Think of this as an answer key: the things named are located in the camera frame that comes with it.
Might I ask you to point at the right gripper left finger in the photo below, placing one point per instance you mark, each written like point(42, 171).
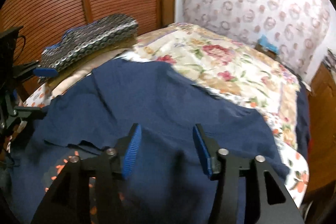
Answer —
point(68, 201)

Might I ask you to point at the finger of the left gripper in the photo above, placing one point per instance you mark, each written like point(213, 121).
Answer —
point(45, 72)

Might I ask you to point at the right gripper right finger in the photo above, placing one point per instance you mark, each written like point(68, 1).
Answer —
point(266, 197)

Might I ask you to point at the navy blue printed t-shirt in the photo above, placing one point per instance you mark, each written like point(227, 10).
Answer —
point(167, 184)

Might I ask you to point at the beige folded cloth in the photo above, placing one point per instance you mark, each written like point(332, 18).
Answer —
point(78, 74)

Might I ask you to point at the orange fruit print bedsheet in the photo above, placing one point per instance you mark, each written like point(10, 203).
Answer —
point(298, 177)

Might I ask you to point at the dark patterned folded cloth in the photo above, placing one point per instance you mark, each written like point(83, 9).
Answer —
point(80, 42)

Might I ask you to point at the navy blue blanket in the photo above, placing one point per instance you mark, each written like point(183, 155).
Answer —
point(302, 129)

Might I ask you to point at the wooden sideboard cabinet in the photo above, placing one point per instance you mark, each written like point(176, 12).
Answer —
point(321, 157)

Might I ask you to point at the floral beige quilt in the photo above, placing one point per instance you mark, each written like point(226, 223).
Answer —
point(227, 69)

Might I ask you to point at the blue box behind bed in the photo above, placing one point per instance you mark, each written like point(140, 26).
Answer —
point(265, 46)

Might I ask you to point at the circle pattern sheer curtain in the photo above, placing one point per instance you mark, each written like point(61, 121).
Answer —
point(297, 28)

